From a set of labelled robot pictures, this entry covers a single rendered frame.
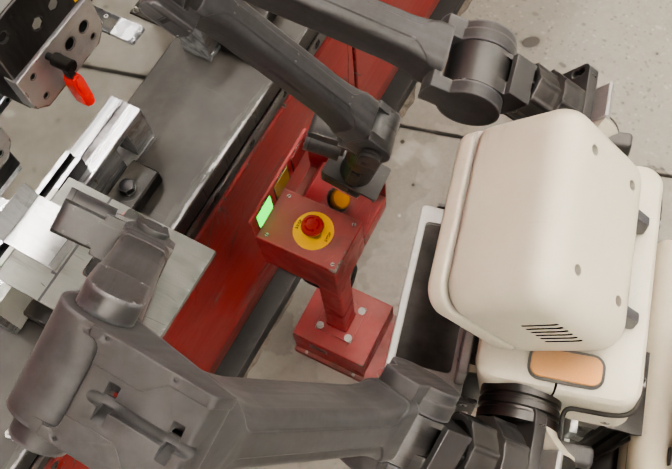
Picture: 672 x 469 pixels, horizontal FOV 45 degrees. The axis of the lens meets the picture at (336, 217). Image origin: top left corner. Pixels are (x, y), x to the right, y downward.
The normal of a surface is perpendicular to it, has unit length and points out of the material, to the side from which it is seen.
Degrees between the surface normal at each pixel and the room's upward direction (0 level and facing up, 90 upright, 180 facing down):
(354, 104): 50
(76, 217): 35
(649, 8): 0
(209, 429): 76
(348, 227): 0
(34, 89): 90
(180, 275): 0
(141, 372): 23
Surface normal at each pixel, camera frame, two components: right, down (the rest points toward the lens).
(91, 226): 0.16, 0.14
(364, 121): 0.68, -0.06
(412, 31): 0.27, -0.25
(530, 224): -0.60, -0.45
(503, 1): -0.06, -0.41
